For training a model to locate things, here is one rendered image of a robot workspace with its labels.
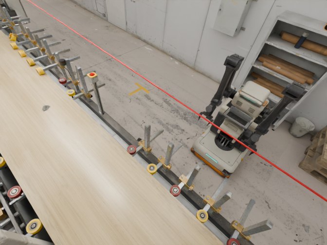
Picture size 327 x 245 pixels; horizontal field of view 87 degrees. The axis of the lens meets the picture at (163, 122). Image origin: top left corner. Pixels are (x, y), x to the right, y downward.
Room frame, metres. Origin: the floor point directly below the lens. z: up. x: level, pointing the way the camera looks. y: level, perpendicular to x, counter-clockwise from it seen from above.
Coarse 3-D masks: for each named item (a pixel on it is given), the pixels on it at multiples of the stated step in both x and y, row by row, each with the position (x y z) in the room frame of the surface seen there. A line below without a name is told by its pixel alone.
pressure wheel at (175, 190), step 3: (171, 186) 0.48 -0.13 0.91; (174, 186) 0.49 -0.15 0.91; (177, 186) 0.49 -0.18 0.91; (171, 189) 0.46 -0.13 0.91; (174, 189) 0.47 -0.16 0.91; (177, 189) 0.47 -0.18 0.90; (180, 189) 0.47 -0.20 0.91; (171, 192) 0.44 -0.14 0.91; (174, 192) 0.44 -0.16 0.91; (177, 192) 0.44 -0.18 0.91; (174, 195) 0.42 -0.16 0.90; (177, 195) 0.43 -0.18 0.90
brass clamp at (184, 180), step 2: (180, 176) 0.61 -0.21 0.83; (184, 176) 0.61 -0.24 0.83; (180, 178) 0.59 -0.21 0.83; (182, 178) 0.59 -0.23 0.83; (184, 178) 0.59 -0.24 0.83; (186, 178) 0.60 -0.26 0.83; (178, 180) 0.59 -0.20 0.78; (180, 180) 0.58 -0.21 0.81; (182, 180) 0.57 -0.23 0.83; (184, 180) 0.58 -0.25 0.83; (186, 180) 0.58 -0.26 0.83; (184, 182) 0.56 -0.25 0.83; (186, 182) 0.56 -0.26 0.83; (184, 184) 0.55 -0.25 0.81; (186, 184) 0.55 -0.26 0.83; (192, 184) 0.55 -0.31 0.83; (186, 186) 0.54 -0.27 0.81; (188, 186) 0.53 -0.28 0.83; (190, 186) 0.54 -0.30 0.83; (192, 186) 0.54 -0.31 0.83; (194, 186) 0.55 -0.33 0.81; (188, 188) 0.53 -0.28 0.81; (190, 188) 0.52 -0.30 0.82; (192, 188) 0.52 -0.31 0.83; (190, 190) 0.51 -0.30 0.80
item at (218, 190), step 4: (224, 180) 0.62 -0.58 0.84; (220, 184) 0.59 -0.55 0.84; (224, 184) 0.59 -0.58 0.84; (220, 188) 0.55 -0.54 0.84; (216, 192) 0.51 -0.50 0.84; (212, 196) 0.48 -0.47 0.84; (216, 196) 0.48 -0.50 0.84; (208, 204) 0.41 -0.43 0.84; (204, 208) 0.38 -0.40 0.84; (208, 208) 0.39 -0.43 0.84
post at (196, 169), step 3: (198, 165) 0.57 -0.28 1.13; (195, 168) 0.55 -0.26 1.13; (198, 168) 0.55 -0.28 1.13; (195, 171) 0.54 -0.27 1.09; (198, 171) 0.53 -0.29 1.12; (192, 174) 0.55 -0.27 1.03; (195, 174) 0.54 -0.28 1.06; (189, 177) 0.55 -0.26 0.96; (192, 177) 0.54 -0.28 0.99; (195, 177) 0.55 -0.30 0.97; (189, 180) 0.55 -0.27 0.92; (192, 180) 0.54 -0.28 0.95; (186, 183) 0.55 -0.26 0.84; (189, 183) 0.54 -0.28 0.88; (189, 186) 0.53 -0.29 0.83; (186, 189) 0.54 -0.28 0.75
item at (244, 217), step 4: (252, 200) 0.50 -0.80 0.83; (248, 204) 0.47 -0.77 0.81; (252, 204) 0.47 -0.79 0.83; (248, 208) 0.43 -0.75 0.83; (244, 212) 0.40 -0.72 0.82; (248, 212) 0.40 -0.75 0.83; (244, 216) 0.37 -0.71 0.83; (240, 220) 0.34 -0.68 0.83; (244, 220) 0.34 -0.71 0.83; (240, 224) 0.31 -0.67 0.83; (236, 232) 0.26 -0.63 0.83; (232, 236) 0.23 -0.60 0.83; (236, 236) 0.23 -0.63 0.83
